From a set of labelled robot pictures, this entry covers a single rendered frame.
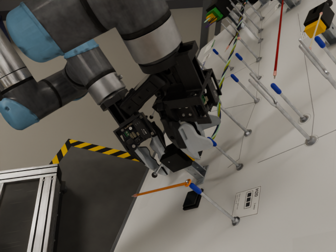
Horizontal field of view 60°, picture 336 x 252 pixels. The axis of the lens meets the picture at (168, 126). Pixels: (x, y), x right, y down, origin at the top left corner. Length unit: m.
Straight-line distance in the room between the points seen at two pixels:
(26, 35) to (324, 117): 0.43
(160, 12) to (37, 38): 0.15
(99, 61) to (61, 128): 1.79
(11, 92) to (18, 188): 1.19
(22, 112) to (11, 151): 1.70
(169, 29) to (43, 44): 0.16
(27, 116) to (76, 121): 1.76
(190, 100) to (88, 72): 0.28
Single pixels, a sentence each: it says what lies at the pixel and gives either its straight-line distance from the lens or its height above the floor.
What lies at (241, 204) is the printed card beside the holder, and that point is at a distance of 0.48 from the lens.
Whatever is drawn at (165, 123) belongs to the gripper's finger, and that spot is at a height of 1.24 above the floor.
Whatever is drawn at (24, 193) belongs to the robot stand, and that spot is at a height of 0.21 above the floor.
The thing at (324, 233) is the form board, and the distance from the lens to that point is 0.38.
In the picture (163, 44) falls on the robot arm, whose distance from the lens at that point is 0.39.
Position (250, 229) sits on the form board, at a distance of 0.44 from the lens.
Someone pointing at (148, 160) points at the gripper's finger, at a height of 1.05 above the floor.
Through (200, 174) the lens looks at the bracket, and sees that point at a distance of 0.60.
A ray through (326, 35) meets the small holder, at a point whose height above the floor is 1.30.
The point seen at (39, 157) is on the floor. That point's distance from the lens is 2.24.
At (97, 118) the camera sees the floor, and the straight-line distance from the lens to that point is 2.40.
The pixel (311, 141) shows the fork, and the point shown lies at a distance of 0.47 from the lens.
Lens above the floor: 1.55
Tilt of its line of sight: 43 degrees down
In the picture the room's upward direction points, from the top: straight up
